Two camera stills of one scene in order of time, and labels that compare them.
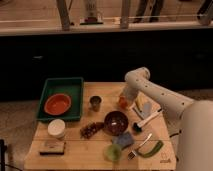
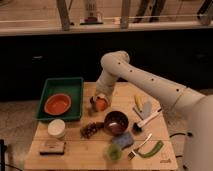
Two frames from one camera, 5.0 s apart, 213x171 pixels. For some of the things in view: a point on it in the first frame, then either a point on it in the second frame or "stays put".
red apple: (123, 103) -> (100, 104)
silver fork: (133, 153) stays put
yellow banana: (140, 100) stays put
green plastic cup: (113, 152) stays put
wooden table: (121, 130) stays put
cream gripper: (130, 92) -> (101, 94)
